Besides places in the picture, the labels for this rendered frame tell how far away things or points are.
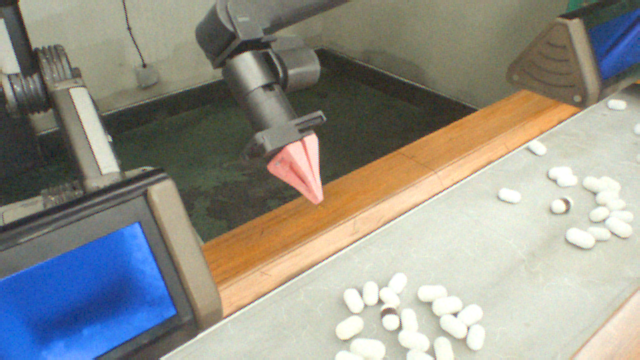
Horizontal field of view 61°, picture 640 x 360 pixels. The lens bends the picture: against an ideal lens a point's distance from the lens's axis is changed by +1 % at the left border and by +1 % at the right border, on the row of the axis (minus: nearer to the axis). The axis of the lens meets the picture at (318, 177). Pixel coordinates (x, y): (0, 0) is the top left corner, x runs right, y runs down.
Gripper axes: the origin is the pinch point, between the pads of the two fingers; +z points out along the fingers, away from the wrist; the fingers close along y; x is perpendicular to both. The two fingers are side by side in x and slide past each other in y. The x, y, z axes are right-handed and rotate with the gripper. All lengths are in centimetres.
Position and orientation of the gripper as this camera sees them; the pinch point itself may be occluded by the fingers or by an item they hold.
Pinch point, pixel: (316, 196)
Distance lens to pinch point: 66.2
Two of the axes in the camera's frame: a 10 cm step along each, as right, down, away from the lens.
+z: 4.9, 8.6, -1.4
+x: -4.2, 3.8, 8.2
